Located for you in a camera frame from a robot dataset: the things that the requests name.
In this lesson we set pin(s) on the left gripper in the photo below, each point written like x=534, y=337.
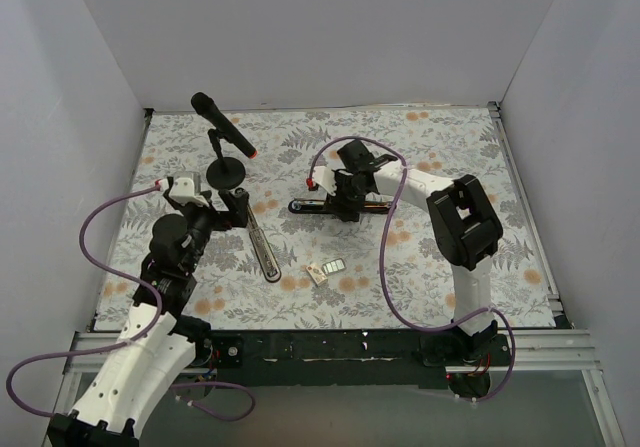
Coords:
x=236, y=207

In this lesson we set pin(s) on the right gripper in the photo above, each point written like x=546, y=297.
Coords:
x=347, y=197

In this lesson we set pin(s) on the staple strips pack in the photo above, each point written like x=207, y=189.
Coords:
x=333, y=267

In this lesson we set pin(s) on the grey black stapler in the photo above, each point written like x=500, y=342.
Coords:
x=264, y=253

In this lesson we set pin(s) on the staple box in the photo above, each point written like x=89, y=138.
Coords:
x=316, y=273

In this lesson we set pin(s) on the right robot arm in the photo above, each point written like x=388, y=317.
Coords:
x=466, y=228

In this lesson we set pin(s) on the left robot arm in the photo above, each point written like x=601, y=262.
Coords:
x=157, y=341

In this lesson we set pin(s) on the black microphone stand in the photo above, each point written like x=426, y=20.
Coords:
x=224, y=173

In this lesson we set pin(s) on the floral patterned table mat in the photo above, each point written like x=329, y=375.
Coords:
x=394, y=270

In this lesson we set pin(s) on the black microphone orange tip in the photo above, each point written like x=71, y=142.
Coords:
x=205, y=107

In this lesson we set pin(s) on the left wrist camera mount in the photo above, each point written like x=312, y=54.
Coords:
x=184, y=188

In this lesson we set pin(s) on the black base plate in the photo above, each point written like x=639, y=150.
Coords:
x=319, y=358

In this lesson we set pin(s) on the aluminium frame rail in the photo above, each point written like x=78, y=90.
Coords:
x=536, y=350

